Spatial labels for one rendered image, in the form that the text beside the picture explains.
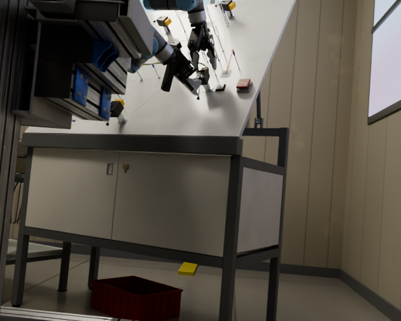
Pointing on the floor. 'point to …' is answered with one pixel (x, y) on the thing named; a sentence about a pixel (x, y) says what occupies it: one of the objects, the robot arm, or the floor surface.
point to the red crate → (135, 299)
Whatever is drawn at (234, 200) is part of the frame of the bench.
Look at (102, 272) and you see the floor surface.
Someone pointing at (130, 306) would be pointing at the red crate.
